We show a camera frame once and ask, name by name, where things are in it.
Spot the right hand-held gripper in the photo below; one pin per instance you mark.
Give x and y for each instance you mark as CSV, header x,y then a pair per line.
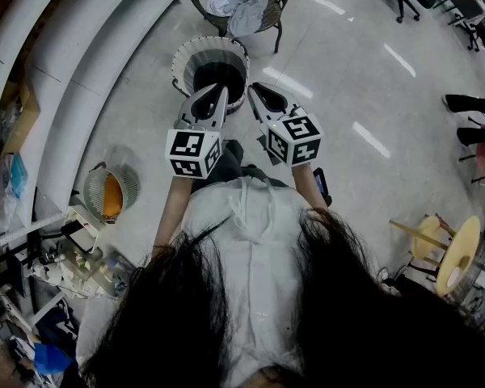
x,y
295,140

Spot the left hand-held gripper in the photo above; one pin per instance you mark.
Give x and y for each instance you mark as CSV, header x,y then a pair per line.
x,y
188,152

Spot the white slatted laundry basket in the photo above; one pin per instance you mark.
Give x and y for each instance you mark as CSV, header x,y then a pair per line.
x,y
188,57

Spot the grey clothes garment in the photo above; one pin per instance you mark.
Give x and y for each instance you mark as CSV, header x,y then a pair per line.
x,y
248,14

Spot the person's right forearm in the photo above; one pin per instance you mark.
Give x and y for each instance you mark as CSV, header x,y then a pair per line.
x,y
307,184

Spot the person's left forearm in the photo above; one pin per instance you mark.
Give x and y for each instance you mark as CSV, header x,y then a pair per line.
x,y
174,208

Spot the small slatted basket orange lining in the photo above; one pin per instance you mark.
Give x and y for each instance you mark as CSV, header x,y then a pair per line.
x,y
95,192

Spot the person's dark trousers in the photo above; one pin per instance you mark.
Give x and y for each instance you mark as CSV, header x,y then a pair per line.
x,y
226,168

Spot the black phone on hip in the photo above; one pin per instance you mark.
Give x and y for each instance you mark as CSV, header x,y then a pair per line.
x,y
321,184

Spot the brown wicker chair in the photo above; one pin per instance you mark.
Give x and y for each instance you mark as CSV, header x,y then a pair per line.
x,y
277,10

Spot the white metal shelving unit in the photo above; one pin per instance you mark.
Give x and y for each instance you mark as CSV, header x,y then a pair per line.
x,y
85,55

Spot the person's white shirt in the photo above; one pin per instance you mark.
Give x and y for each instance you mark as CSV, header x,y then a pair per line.
x,y
258,257

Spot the white square box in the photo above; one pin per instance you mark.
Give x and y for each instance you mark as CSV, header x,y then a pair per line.
x,y
83,226

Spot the brown cardboard box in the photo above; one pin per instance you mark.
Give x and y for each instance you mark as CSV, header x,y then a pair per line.
x,y
22,115

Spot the yellow round wooden stool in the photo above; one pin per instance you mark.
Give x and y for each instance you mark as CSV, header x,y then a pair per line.
x,y
460,257

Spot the blue plastic bag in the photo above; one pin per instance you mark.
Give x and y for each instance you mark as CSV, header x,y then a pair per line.
x,y
50,358

